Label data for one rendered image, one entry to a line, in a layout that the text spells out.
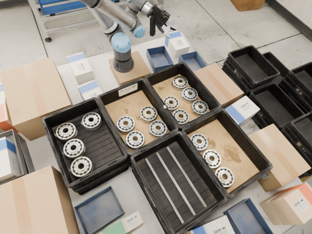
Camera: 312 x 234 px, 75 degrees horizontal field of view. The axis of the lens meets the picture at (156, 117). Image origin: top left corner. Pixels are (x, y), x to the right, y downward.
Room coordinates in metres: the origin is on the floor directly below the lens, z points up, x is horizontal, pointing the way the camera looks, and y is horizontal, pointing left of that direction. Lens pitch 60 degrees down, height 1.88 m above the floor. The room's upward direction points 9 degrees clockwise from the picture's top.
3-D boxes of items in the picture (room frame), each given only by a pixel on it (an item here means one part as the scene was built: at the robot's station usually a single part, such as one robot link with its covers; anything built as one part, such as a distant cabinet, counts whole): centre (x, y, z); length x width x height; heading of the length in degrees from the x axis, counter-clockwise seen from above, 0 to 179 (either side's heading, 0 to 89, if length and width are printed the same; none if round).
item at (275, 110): (1.14, -1.03, 0.31); 0.40 x 0.30 x 0.34; 35
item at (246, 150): (0.43, -0.38, 0.87); 0.40 x 0.30 x 0.11; 39
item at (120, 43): (1.02, 0.29, 0.95); 0.13 x 0.12 x 0.14; 33
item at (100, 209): (0.07, 0.20, 0.74); 0.20 x 0.15 x 0.07; 130
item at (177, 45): (1.36, -0.07, 0.75); 0.20 x 0.12 x 0.09; 32
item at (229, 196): (0.43, -0.38, 0.92); 0.40 x 0.30 x 0.02; 39
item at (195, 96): (0.79, -0.19, 0.86); 0.10 x 0.10 x 0.01
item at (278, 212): (0.23, -0.75, 0.81); 0.16 x 0.12 x 0.07; 126
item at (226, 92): (0.92, -0.36, 0.78); 0.30 x 0.22 x 0.16; 39
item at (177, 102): (0.70, -0.08, 0.86); 0.10 x 0.10 x 0.01
